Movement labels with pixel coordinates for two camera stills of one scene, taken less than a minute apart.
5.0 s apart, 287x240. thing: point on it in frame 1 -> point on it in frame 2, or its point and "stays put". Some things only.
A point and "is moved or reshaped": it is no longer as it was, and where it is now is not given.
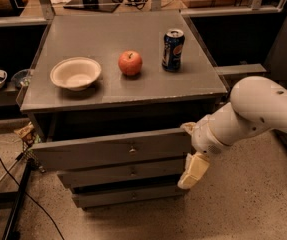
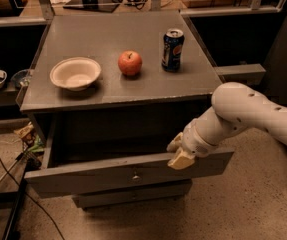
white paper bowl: (75, 73) stays put
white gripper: (203, 138) -> (196, 144)
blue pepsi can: (173, 41) stays put
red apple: (130, 62) stays put
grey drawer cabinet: (108, 96) stays put
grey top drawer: (123, 149) is moved or reshaped
